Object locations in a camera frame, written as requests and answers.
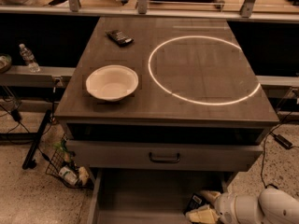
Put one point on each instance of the blue rxbar blueberry wrapper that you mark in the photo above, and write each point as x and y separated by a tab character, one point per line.
195	202

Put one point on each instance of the wire basket with items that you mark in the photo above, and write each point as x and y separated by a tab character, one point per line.
62	166

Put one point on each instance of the open middle drawer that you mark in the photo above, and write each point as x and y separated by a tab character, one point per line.
128	196

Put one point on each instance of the grey side shelf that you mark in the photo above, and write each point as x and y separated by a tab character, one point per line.
47	77

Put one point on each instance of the top drawer with black handle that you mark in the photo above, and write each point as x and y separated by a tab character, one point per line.
164	156

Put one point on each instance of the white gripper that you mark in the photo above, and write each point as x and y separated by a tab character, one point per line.
226	206

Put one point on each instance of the clear plastic water bottle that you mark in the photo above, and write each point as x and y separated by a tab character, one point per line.
29	58

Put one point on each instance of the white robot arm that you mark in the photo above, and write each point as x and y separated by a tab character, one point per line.
271	206

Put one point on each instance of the dark snack bar wrapper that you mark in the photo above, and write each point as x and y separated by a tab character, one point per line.
119	37

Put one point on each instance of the white paper bowl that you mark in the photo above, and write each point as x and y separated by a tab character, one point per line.
112	82

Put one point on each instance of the bowl on side shelf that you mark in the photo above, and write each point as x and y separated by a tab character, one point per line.
5	63

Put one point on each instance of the metal railing frame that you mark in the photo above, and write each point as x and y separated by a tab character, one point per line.
252	10

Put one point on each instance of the black stand leg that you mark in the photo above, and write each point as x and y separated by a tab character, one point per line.
29	162

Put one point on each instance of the grey drawer cabinet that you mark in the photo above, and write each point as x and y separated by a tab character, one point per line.
195	87

